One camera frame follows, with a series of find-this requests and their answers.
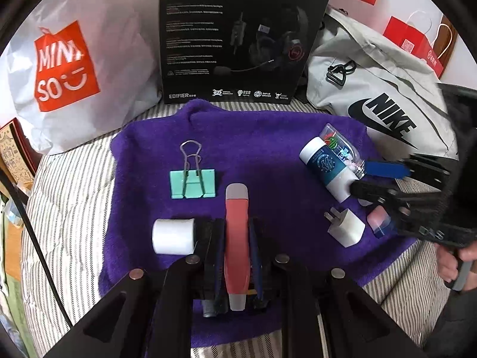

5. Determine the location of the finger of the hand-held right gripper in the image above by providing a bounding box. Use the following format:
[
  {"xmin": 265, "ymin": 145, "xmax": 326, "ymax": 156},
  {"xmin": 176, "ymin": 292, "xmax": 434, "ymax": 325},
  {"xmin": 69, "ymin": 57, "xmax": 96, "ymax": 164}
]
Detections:
[
  {"xmin": 363, "ymin": 160, "xmax": 411, "ymax": 180},
  {"xmin": 349, "ymin": 181, "xmax": 411, "ymax": 210}
]

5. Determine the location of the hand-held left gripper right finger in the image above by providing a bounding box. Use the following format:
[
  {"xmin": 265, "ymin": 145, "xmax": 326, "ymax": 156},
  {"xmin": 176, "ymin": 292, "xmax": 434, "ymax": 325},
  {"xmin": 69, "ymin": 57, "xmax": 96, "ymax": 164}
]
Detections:
[{"xmin": 247, "ymin": 216, "xmax": 396, "ymax": 358}]

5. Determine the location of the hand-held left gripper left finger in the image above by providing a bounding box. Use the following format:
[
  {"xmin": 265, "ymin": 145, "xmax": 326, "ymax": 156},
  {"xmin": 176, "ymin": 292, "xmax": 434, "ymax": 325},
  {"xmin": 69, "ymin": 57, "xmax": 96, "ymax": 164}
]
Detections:
[{"xmin": 82, "ymin": 218, "xmax": 226, "ymax": 358}]

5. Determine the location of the pink and grey pen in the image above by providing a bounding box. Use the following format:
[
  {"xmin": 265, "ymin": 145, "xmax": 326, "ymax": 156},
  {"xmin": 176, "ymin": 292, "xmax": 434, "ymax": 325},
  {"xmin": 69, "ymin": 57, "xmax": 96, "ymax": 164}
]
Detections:
[{"xmin": 224, "ymin": 183, "xmax": 250, "ymax": 311}]

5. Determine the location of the white power adapter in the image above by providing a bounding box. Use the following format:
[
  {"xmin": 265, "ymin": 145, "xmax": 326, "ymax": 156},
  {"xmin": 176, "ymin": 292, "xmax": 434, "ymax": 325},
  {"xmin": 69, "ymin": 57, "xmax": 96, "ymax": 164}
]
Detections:
[{"xmin": 323, "ymin": 207, "xmax": 366, "ymax": 248}]

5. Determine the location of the white tape roll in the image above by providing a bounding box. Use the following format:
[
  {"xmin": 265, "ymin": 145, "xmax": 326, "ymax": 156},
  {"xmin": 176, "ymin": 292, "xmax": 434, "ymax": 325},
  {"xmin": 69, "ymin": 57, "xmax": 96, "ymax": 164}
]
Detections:
[{"xmin": 151, "ymin": 218, "xmax": 195, "ymax": 256}]

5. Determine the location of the blue and white bottle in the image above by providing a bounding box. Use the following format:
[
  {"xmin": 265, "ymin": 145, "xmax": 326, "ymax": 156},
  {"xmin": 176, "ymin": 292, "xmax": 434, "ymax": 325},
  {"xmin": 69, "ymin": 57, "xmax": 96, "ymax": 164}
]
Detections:
[{"xmin": 300, "ymin": 136, "xmax": 353, "ymax": 201}]

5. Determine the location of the person's right forearm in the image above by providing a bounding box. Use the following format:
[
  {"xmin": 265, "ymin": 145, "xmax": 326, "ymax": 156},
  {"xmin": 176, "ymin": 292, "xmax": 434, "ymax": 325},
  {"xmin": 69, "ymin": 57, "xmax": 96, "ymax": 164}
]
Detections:
[{"xmin": 425, "ymin": 290, "xmax": 477, "ymax": 358}]

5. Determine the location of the person's right hand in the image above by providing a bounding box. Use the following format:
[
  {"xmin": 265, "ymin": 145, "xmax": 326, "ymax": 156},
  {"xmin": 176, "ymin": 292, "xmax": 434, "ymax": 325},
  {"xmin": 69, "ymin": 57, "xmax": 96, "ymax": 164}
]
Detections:
[{"xmin": 436, "ymin": 242, "xmax": 477, "ymax": 288}]

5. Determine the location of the clear plastic candy bottle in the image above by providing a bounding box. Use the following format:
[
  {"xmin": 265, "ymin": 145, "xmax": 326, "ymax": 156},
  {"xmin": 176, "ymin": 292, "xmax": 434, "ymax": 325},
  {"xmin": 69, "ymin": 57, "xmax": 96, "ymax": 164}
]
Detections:
[{"xmin": 318, "ymin": 123, "xmax": 368, "ymax": 180}]

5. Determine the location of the teal binder clip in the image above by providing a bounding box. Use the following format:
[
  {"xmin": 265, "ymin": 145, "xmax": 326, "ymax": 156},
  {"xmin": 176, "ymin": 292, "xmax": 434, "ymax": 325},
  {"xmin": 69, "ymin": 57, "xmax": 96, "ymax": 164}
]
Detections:
[{"xmin": 168, "ymin": 140, "xmax": 217, "ymax": 199}]

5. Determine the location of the dark cloth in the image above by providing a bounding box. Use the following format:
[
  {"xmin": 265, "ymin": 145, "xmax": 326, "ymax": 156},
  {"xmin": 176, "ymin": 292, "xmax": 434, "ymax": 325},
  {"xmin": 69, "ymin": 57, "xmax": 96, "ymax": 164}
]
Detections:
[{"xmin": 439, "ymin": 84, "xmax": 477, "ymax": 209}]

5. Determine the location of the grey backpack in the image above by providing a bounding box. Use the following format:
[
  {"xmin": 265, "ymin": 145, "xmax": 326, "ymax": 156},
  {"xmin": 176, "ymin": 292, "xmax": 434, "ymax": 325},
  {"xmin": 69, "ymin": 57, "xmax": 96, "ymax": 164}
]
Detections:
[{"xmin": 306, "ymin": 5, "xmax": 461, "ymax": 162}]

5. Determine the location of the purple towel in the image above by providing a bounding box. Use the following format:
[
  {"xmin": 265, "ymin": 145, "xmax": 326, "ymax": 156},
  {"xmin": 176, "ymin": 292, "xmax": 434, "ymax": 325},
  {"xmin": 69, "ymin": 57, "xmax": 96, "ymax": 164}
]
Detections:
[{"xmin": 97, "ymin": 99, "xmax": 419, "ymax": 348}]

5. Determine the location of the small red paper bag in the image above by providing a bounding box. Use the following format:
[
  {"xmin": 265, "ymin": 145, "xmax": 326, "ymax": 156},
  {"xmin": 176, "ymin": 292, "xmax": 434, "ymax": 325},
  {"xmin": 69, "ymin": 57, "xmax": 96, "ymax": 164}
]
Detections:
[{"xmin": 384, "ymin": 10, "xmax": 457, "ymax": 80}]

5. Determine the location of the black headset box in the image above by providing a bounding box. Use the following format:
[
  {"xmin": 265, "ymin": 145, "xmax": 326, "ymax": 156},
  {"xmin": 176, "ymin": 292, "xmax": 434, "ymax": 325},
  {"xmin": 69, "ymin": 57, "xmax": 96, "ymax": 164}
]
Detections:
[{"xmin": 159, "ymin": 0, "xmax": 334, "ymax": 106}]

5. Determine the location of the green cloth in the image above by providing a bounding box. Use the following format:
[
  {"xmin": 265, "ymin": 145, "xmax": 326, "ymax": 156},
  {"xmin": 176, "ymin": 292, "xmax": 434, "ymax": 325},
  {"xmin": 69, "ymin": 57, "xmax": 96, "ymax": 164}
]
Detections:
[{"xmin": 0, "ymin": 265, "xmax": 28, "ymax": 355}]

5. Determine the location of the brown illustrated book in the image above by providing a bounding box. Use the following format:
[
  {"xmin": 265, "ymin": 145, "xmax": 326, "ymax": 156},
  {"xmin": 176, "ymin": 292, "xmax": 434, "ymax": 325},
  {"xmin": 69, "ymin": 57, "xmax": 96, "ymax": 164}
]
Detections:
[{"xmin": 0, "ymin": 117, "xmax": 42, "ymax": 188}]

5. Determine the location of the white shopping bag orange logo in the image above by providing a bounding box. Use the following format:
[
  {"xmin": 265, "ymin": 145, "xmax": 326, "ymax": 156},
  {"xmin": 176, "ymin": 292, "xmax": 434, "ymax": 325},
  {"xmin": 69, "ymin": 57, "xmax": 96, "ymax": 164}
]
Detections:
[{"xmin": 0, "ymin": 0, "xmax": 165, "ymax": 156}]

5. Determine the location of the wooden door frame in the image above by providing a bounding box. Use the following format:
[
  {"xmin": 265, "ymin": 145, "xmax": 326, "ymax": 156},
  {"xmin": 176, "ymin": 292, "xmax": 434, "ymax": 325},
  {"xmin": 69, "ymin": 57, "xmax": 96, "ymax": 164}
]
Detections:
[{"xmin": 442, "ymin": 15, "xmax": 459, "ymax": 79}]

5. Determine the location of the black cable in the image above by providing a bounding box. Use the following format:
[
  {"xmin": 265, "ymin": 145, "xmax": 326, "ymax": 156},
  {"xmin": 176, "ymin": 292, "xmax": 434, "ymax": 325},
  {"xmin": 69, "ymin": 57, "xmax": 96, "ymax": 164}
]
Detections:
[{"xmin": 0, "ymin": 172, "xmax": 74, "ymax": 328}]

